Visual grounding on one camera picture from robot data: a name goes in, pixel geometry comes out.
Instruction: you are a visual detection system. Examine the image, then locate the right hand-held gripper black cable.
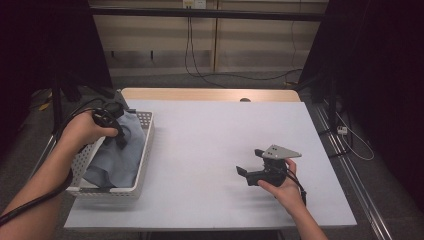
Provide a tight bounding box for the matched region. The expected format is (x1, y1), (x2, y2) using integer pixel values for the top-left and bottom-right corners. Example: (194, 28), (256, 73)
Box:
(284, 168), (308, 206)

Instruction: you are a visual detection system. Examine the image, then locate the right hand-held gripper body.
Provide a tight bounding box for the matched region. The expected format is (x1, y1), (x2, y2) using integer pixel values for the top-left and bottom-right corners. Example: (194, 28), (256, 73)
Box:
(246, 144), (303, 187)

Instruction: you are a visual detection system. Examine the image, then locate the white wall socket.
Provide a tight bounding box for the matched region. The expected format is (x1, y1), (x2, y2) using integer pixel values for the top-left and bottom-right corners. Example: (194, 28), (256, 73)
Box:
(182, 0), (208, 10)

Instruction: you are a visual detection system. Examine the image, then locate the hand-held gripper black cable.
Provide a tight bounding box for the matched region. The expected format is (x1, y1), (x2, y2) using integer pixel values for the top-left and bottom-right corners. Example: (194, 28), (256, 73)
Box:
(284, 168), (308, 206)
(0, 97), (108, 228)

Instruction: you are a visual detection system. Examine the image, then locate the black horizontal metal bar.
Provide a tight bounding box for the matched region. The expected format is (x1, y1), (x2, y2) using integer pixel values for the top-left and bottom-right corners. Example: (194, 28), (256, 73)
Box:
(89, 7), (329, 23)

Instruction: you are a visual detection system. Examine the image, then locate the white cable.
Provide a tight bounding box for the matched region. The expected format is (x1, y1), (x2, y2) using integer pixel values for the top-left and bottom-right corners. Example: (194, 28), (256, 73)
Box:
(334, 111), (375, 162)

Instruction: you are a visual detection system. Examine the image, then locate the white perforated plastic basket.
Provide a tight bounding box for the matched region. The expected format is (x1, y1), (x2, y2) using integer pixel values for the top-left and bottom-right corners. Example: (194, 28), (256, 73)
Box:
(64, 108), (155, 201)

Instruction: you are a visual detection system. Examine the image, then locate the white foam board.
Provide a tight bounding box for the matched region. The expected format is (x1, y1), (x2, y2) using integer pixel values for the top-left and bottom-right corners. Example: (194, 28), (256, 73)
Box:
(63, 99), (358, 232)

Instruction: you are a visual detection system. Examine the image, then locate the person's left hand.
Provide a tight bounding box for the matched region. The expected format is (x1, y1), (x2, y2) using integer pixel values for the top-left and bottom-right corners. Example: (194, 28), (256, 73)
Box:
(59, 111), (118, 154)

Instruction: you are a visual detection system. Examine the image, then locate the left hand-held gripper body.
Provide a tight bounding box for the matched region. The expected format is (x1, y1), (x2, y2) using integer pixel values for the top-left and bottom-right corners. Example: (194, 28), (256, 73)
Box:
(92, 89), (131, 129)

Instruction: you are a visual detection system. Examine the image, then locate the light blue tank top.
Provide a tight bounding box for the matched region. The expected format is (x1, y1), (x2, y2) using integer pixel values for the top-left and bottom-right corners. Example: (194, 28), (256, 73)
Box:
(82, 110), (147, 189)

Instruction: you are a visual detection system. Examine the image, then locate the black curtain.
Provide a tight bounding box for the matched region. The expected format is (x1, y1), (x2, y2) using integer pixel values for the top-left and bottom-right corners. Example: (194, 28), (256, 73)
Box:
(0, 0), (113, 158)
(298, 0), (424, 214)

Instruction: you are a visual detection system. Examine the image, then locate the black metal stand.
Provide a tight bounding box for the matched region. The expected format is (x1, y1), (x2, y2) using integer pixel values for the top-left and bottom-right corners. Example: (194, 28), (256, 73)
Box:
(293, 71), (339, 132)
(49, 71), (119, 134)

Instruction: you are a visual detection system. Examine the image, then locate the black hanging cable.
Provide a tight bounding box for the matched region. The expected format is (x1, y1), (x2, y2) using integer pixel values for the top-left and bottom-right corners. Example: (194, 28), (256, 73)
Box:
(184, 17), (229, 89)
(188, 17), (304, 82)

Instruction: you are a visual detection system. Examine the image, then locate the metal floor rail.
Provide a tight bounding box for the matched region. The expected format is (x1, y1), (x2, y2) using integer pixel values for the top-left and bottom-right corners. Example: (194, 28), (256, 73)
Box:
(28, 109), (73, 183)
(313, 103), (394, 240)

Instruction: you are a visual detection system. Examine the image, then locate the thin black cable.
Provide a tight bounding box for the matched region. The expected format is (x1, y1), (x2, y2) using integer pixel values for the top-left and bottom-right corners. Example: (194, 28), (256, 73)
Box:
(289, 18), (298, 69)

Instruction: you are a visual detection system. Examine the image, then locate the left hand-held gripper black cable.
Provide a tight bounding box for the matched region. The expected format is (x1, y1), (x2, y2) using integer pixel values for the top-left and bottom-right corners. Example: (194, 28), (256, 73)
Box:
(0, 97), (108, 228)

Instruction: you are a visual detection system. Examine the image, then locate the person's right hand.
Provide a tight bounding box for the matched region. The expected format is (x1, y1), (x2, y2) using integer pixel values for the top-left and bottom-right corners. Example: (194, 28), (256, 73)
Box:
(258, 158), (306, 217)

